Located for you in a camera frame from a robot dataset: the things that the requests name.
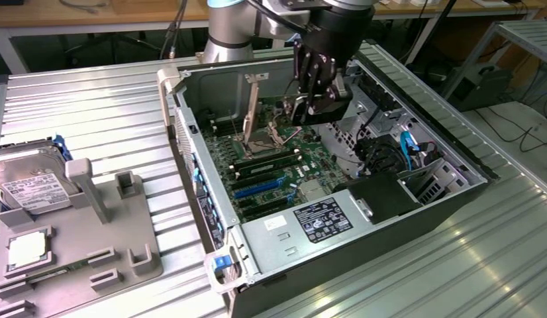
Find metal socket cover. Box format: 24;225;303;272
265;114;300;146

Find silver hard disk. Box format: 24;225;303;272
0;138;75;215

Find grey parts rack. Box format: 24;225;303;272
0;158;164;318

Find CPU socket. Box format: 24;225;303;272
241;131;283;156

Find black chair base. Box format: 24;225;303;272
64;31;164;64

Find silver CPU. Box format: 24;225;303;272
7;231;51;266

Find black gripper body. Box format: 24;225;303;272
298;7;376;71

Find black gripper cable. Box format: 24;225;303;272
244;0;312;34

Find grey hanging robot cable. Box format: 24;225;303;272
165;0;189;60

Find blue expansion slot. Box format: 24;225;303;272
232;177;287;199

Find silver chipset heatsink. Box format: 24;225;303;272
299;184;330;200

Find silver disk bay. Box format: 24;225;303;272
399;158;471;206

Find black box device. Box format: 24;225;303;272
448;64;515;112

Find graphics card with silver bracket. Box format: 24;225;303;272
241;72;348;155

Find thin black cable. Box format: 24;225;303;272
475;105;547;153

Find green RAM stick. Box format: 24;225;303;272
28;260;89;286

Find grey power supply unit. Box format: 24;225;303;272
228;189;376;278

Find blue wire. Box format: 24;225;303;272
399;131;423;173

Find open black PC case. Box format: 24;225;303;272
156;39;500;318

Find silver drive cage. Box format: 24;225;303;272
319;54;415;173

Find blue disk carrier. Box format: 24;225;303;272
0;133;75;163

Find green motherboard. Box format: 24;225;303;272
197;95;354;223

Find black power wire bundle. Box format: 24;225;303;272
356;135;410;176

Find wooden desk with white frame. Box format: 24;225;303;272
0;0;546;76

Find metal slat rack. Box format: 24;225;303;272
440;19;547;100

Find black RAM stick with label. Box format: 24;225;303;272
235;154;303;180

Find black plastic shroud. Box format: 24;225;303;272
347;172;424;225

